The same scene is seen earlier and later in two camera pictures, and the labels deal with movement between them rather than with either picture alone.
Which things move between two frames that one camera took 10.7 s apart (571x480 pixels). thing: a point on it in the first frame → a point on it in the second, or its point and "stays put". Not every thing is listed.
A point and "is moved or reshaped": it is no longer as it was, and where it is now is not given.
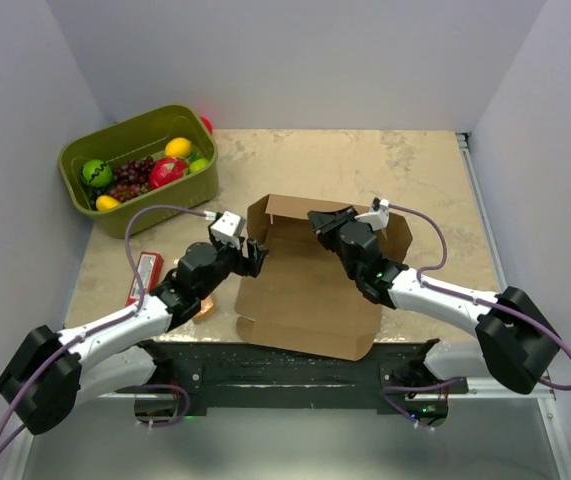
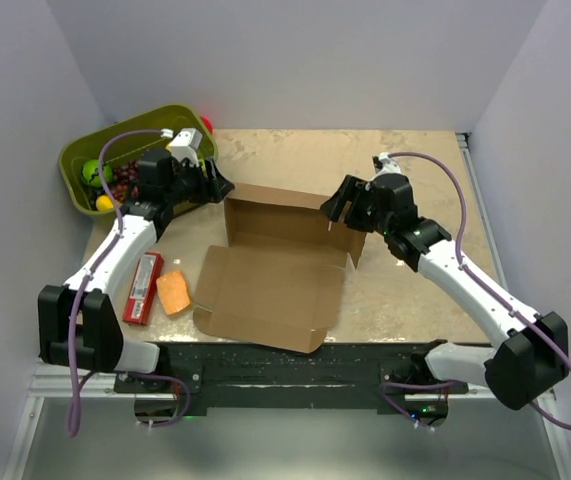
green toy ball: x=96 y=173 stays put
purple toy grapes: x=131 y=179 stays put
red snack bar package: x=150 y=267 stays put
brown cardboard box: x=305 y=299 is moved or reshaped
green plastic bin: x=143 y=135 stays put
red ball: x=207 y=123 stays put
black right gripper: x=326 y=224 → x=351 y=190
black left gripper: x=250 y=266 → x=215 y=193
